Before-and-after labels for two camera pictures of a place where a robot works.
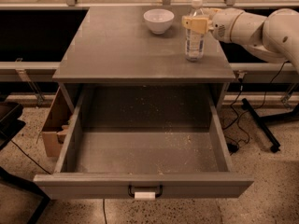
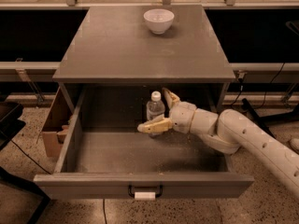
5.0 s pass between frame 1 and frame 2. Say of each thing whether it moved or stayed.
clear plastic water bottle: moved
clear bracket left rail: stayed
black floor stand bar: stayed
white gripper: moved
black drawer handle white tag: stayed
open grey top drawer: stayed
